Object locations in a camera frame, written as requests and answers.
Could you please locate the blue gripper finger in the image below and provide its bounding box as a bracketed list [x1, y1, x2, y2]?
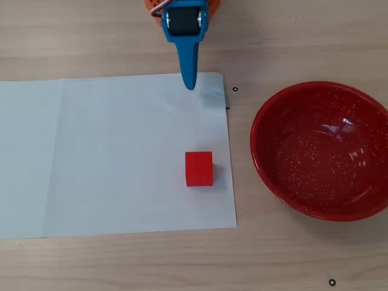
[176, 42, 196, 92]
[193, 41, 201, 87]

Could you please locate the white paper sheet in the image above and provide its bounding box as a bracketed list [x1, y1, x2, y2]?
[0, 72, 238, 241]

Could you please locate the white servo cable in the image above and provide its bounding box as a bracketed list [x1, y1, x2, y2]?
[150, 2, 166, 18]

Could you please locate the blue gripper body black servo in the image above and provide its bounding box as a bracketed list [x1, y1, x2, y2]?
[161, 0, 210, 44]

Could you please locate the red speckled bowl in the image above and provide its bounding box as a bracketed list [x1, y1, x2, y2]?
[250, 81, 388, 222]

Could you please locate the red cube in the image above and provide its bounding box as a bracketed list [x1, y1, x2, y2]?
[185, 151, 214, 187]

